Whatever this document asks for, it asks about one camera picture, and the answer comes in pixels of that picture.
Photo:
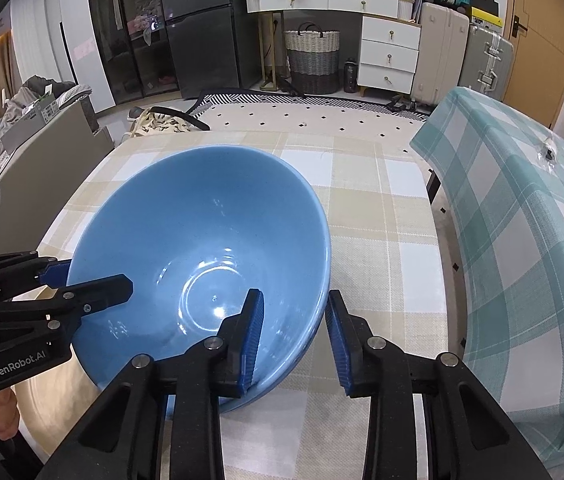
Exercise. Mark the small clear plastic object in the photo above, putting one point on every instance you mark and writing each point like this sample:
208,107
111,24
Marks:
548,152

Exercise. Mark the white dressing desk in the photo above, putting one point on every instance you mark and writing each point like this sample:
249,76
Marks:
389,55

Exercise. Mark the beige plate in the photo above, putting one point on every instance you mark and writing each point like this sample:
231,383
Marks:
56,395

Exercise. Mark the silver suitcase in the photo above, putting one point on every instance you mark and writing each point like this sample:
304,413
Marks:
484,60

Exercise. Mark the grey duvet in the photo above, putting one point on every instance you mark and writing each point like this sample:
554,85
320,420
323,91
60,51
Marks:
16,97

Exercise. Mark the patterned tote bag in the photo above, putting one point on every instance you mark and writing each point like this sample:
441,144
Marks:
156,122

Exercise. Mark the yellow box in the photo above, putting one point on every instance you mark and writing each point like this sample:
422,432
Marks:
487,19

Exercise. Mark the person's left hand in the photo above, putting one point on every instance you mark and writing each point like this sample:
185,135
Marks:
1,415

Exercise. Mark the teal checked tablecloth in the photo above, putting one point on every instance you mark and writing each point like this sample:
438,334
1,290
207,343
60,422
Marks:
522,260

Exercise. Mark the wooden door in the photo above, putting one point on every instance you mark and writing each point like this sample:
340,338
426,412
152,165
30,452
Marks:
542,50

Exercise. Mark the dark grey fridge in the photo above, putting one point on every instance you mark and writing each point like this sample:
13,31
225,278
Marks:
201,35

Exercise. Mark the black water bottle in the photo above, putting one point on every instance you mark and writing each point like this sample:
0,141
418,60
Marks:
351,77

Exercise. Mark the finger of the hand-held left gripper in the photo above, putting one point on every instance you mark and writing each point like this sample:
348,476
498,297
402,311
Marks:
101,292
54,272

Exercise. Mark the light blue bowl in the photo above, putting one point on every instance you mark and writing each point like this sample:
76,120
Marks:
186,220

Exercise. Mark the beige suitcase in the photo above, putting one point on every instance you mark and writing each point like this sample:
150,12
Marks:
439,55

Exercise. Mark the grey shoe box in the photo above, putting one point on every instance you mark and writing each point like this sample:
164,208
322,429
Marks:
31,122

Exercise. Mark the woven laundry basket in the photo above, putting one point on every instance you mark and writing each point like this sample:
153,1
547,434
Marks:
312,65

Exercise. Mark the black and white rug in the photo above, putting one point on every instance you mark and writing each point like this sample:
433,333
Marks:
322,112

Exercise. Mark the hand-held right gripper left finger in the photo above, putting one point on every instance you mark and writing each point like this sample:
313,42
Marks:
252,340

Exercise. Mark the dark glass cabinet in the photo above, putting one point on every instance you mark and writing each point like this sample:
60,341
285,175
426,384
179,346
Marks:
126,35

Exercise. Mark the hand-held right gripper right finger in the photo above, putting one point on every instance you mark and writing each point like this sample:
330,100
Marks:
338,345

